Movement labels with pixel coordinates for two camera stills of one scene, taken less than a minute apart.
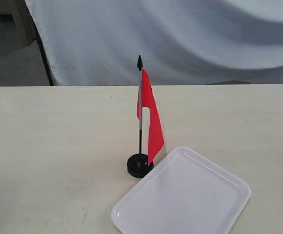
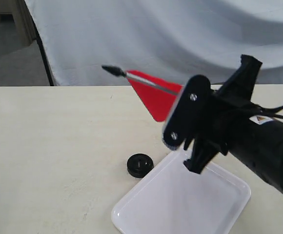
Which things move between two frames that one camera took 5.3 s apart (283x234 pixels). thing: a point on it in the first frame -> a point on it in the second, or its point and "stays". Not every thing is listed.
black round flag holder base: [137, 165] stays
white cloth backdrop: [97, 42] stays
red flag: [146, 98] -> [159, 97]
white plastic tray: [187, 193] stays
